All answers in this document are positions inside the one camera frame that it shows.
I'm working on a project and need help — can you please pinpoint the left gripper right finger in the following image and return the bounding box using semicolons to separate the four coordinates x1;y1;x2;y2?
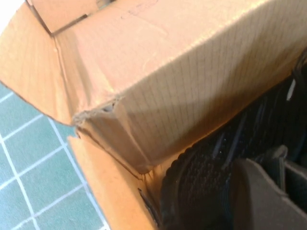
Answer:
285;160;307;199

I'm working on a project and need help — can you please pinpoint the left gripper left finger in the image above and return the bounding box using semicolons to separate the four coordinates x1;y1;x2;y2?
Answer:
232;158;307;230

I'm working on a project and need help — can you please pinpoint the black knit sneaker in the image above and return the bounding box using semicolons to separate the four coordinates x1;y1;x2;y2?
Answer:
159;51;307;230

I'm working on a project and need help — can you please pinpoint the brown cardboard shoe box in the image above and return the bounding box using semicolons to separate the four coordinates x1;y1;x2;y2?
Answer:
0;0;307;230

